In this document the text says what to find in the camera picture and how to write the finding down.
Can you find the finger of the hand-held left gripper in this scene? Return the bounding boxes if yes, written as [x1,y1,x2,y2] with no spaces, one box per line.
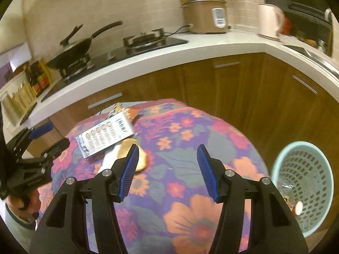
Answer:
[40,138,71,165]
[7,122,53,162]

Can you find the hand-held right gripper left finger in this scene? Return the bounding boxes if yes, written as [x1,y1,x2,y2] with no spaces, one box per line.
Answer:
[29,144,139,254]

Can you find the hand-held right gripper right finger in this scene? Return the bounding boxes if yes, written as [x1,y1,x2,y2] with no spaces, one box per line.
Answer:
[197,144,309,254]

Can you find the yellow pomelo peel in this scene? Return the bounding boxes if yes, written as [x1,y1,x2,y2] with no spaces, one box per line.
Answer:
[118,138,147,172]

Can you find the red paper cup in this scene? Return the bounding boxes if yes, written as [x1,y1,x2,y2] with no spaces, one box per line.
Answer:
[291,200,304,216]

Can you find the teal plastic basket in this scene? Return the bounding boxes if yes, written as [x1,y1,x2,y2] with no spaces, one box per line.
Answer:
[271,141,334,238]

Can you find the person's left forearm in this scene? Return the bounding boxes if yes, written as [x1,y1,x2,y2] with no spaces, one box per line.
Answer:
[4,206,38,245]

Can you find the person's left hand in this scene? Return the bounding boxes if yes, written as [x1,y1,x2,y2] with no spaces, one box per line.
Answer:
[5,189,41,221]

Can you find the white paper tissue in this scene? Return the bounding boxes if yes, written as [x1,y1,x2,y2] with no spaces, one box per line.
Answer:
[102,148,125,172]

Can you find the silver white carton box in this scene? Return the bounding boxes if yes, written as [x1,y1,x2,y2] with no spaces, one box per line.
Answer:
[75,111,134,160]

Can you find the floral tablecloth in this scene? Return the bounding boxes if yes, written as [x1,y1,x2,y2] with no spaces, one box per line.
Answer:
[37,98,271,254]

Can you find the sauce bottles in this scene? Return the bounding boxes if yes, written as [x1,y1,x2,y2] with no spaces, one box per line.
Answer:
[25,61,52,96]

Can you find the orange panda snack packet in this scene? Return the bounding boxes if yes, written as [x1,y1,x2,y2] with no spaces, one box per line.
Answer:
[108,103,141,123]

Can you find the black wok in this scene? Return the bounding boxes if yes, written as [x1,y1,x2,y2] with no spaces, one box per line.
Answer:
[46,21,124,69]

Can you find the wooden base cabinets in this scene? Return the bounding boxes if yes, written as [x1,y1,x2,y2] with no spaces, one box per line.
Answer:
[26,53,339,180]

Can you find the white kitchen countertop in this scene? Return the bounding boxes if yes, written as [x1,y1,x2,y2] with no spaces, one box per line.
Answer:
[20,30,339,127]

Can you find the black gas stove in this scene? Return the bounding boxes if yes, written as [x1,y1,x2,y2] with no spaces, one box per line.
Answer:
[41,28,190,102]

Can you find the brown rice cooker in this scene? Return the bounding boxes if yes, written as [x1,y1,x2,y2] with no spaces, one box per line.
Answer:
[181,0,228,34]

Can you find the steel sink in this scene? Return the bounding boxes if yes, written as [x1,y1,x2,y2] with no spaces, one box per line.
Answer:
[281,44,339,75]

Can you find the white electric kettle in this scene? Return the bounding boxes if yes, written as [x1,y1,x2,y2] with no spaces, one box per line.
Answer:
[258,3,284,40]

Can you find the red jar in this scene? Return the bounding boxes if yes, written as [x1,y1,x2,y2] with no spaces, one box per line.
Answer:
[281,16,293,35]

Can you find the steel sink faucet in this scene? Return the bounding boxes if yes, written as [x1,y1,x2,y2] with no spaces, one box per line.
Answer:
[324,8,335,57]

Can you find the black power cord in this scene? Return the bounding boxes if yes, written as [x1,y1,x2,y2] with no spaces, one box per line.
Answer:
[148,24,194,43]

